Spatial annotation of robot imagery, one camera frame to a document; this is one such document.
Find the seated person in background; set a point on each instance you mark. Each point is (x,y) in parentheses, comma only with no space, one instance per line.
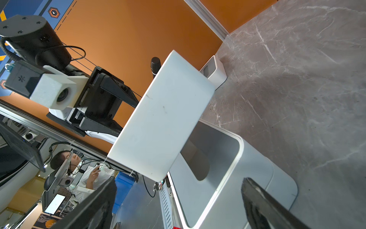
(91,177)

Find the left aluminium corner post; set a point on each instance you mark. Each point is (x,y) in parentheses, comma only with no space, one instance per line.
(207,17)

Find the grey lid tissue box back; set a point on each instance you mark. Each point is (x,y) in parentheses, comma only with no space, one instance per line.
(163,120)

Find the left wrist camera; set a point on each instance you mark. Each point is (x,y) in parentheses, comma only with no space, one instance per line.
(45,85)

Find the black microphone on stand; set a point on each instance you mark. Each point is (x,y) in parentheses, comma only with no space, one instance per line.
(155,66)

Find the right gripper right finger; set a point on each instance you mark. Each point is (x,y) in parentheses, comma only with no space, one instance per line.
(263,211)

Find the grey lid tissue box front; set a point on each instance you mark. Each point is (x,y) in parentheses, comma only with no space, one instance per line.
(207,177)

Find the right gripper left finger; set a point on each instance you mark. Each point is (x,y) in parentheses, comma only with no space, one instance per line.
(95,212)

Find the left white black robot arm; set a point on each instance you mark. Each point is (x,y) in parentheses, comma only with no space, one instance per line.
(32,39)

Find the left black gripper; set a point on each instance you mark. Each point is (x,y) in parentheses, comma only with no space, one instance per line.
(97,105)

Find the grey lid tissue box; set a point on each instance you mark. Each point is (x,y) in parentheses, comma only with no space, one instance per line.
(207,177)
(163,120)
(214,71)

